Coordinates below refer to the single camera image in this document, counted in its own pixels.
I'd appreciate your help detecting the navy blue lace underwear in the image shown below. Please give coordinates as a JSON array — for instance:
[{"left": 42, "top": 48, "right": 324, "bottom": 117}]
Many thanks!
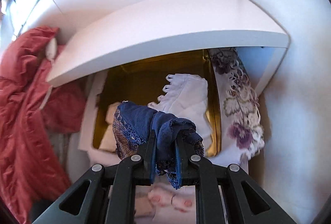
[{"left": 112, "top": 101, "right": 205, "bottom": 189}]

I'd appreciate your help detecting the beige underwear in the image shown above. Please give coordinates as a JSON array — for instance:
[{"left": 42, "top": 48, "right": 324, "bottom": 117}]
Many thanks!
[{"left": 100, "top": 102, "right": 122, "bottom": 152}]

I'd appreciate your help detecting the dark headboard panel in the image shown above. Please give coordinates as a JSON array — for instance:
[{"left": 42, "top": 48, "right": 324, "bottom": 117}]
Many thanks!
[{"left": 0, "top": 0, "right": 49, "bottom": 41}]

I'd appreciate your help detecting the red blanket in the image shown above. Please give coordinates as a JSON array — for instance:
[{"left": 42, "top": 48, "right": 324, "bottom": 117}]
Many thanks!
[{"left": 0, "top": 26, "right": 87, "bottom": 223}]

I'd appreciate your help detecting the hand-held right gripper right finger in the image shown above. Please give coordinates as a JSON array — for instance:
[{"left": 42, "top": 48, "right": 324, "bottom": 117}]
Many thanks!
[{"left": 174, "top": 133, "right": 296, "bottom": 224}]

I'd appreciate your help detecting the pink floral underwear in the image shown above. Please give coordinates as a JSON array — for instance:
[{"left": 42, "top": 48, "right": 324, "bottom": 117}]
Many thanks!
[{"left": 147, "top": 183, "right": 197, "bottom": 214}]

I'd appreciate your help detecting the white floral-print nightstand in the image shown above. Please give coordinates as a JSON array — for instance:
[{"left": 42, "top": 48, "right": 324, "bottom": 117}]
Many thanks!
[{"left": 31, "top": 0, "right": 291, "bottom": 100}]

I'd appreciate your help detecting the white lace-trimmed underwear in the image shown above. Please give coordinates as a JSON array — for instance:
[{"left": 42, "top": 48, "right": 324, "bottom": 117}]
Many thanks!
[{"left": 147, "top": 74, "right": 211, "bottom": 140}]

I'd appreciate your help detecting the white corded controller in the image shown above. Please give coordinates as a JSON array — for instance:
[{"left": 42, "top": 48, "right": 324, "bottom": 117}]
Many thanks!
[{"left": 39, "top": 38, "right": 59, "bottom": 111}]

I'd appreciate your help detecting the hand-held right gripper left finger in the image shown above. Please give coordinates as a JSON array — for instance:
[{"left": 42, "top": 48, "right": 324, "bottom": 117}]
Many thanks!
[{"left": 34, "top": 130, "right": 157, "bottom": 224}]

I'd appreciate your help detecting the amber translucent storage box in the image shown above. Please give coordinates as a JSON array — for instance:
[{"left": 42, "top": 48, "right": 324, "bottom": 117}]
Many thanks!
[{"left": 92, "top": 50, "right": 221, "bottom": 157}]

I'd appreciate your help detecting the white purple-floral folded cloth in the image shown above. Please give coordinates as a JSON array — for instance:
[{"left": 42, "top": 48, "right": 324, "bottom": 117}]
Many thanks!
[{"left": 78, "top": 47, "right": 265, "bottom": 183}]

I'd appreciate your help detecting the grey-front nightstand drawer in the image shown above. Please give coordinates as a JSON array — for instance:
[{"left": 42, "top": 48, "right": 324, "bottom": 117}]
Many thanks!
[{"left": 78, "top": 69, "right": 250, "bottom": 175}]

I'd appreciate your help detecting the white bed frame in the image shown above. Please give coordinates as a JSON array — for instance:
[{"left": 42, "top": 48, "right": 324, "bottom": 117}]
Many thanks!
[{"left": 49, "top": 131, "right": 86, "bottom": 188}]

